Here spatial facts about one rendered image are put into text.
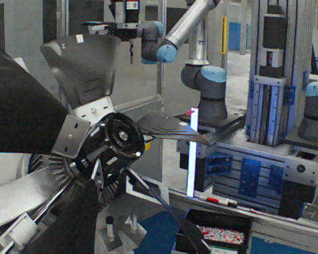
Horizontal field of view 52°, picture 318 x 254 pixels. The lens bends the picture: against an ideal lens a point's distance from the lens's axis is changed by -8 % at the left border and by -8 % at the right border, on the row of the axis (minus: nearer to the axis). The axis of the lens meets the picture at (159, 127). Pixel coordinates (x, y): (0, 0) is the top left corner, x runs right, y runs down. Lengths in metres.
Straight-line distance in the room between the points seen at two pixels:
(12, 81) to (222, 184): 1.19
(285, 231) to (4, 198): 0.86
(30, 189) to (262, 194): 1.08
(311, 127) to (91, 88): 0.90
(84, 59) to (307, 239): 0.87
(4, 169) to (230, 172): 1.03
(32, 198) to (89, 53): 0.40
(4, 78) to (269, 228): 0.92
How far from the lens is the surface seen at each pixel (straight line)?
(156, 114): 1.07
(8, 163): 0.91
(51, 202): 0.74
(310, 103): 1.43
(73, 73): 0.90
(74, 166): 0.78
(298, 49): 1.60
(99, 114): 0.82
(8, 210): 0.73
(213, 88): 1.56
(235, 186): 1.62
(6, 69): 0.70
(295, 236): 1.18
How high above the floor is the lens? 1.46
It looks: 17 degrees down
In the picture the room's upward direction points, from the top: 1 degrees clockwise
